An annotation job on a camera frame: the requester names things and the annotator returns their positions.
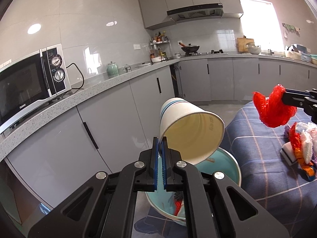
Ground orange packet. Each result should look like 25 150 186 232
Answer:
298 157 316 181

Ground white sponge block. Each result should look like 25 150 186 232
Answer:
280 141 299 165

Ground black power cable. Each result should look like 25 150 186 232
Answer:
51 63 85 102

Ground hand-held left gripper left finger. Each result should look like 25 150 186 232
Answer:
27 137 159 238

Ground open cabinet door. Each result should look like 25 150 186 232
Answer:
175 63 186 98

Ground red mesh bag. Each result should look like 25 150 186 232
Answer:
252 84 297 129

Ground metal pot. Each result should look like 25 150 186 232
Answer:
246 43 262 55

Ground hanging cloths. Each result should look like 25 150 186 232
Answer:
282 23 301 39

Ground red wrapper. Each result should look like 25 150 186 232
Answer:
290 123 302 160

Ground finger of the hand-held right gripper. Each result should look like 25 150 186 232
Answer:
285 87 317 96
282 93 317 124

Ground gas stove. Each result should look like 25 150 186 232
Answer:
184 51 228 56

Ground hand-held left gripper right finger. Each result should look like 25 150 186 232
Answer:
161 137 290 238

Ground metal spice rack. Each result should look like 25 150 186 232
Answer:
149 40 171 61

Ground wooden cutting board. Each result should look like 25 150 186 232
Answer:
237 38 255 53

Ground blue plaid tablecloth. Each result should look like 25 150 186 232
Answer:
219 100 317 238

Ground white dish basket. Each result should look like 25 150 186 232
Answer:
284 44 304 60

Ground green ceramic jar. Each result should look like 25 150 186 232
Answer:
107 61 120 76

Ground blue plaid floor cloth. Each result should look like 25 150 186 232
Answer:
134 207 189 238

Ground red foam net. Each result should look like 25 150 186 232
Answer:
173 200 184 216

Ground mint green bin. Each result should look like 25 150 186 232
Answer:
145 147 242 227

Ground grey stone countertop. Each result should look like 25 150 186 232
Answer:
0 52 317 163

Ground white paper cup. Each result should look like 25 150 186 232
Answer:
159 97 225 165

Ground blue plastic basket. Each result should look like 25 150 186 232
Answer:
298 47 311 62

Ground bright window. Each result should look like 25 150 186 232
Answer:
239 0 284 52

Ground grey wall cabinets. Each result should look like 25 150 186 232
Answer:
136 0 244 30

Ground black wok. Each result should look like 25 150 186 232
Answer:
179 42 201 54

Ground spice rack with bottles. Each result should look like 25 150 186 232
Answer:
150 31 170 60

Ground black range hood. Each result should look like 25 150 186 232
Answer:
166 2 224 22

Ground silver black microwave oven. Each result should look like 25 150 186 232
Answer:
0 43 72 135

